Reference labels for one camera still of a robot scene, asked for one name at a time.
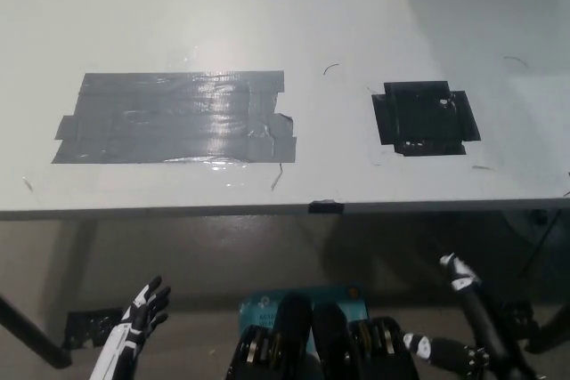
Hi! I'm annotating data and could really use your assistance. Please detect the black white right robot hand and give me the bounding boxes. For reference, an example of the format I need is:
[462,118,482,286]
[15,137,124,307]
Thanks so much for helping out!
[403,253,542,380]

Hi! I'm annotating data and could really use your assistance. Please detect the black slanted table leg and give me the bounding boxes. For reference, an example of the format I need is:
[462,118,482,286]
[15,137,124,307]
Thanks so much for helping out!
[0,293,73,368]

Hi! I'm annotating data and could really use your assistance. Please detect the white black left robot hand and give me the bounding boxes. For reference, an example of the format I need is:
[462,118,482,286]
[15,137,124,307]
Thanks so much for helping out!
[88,275,173,380]

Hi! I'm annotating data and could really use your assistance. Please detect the grey metal table bracket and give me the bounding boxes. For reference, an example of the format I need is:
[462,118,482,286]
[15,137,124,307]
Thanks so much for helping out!
[501,210,552,244]

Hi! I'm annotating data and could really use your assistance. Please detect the thin black hanging cable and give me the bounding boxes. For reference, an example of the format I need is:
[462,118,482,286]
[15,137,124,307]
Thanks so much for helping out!
[526,208,566,268]

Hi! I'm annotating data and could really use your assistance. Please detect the grey duct tape patch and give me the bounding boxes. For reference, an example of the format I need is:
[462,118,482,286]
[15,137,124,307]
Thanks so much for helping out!
[51,69,298,166]

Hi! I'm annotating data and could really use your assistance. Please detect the black tape marked spot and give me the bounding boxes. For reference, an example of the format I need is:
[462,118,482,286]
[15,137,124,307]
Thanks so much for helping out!
[371,80,482,158]

